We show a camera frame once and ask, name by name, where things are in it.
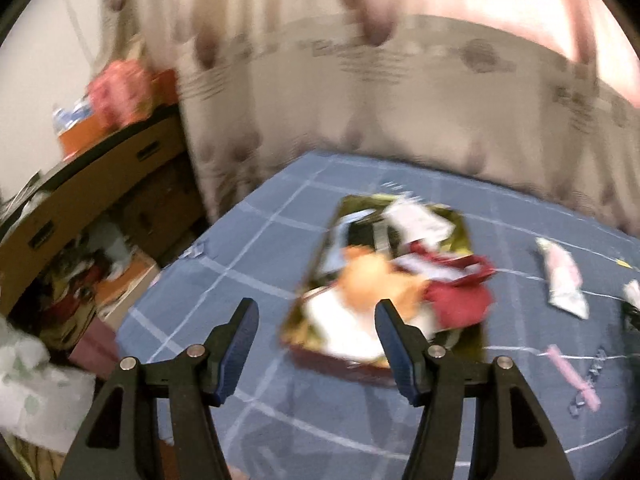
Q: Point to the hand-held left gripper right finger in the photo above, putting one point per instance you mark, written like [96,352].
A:
[400,355]

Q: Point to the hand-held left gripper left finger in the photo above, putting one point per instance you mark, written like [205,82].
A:
[235,355]

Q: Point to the white sock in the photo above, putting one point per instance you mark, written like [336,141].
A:
[340,325]
[562,280]

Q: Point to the white orange plush toy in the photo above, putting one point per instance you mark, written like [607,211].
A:
[370,280]

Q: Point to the red cloth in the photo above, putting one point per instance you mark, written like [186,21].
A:
[460,300]

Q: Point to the light blue fuzzy towel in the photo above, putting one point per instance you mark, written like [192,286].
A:
[332,247]

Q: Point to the white floral packet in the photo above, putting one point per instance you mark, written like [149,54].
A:
[415,220]

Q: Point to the red tin box gold interior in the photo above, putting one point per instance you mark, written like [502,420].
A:
[457,225]

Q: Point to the blue plaid blanket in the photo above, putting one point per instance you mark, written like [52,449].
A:
[300,425]

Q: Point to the open white box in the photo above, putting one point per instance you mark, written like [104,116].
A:
[130,280]

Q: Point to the pink box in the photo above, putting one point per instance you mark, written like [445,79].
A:
[97,345]

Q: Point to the brown cardboard box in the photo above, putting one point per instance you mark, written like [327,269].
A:
[165,210]

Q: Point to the light blue plush toy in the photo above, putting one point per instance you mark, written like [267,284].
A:
[112,250]

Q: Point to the pink plastic strip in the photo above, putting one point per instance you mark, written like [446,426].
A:
[570,372]

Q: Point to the white folded sock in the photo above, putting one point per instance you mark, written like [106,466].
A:
[562,280]

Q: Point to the white plastic bag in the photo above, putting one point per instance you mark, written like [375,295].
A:
[40,400]

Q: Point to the wooden cabinet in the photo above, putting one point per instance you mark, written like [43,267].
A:
[90,180]

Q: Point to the striped white cloth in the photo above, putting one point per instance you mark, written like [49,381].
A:
[632,291]

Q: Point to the orange box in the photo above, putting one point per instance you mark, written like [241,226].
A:
[85,135]

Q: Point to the beige leaf print curtain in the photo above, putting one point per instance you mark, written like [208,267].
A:
[400,85]

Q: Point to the red plastic bag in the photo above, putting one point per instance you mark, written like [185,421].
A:
[120,92]

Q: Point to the blue white bottle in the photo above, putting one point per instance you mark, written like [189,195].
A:
[61,120]
[82,110]

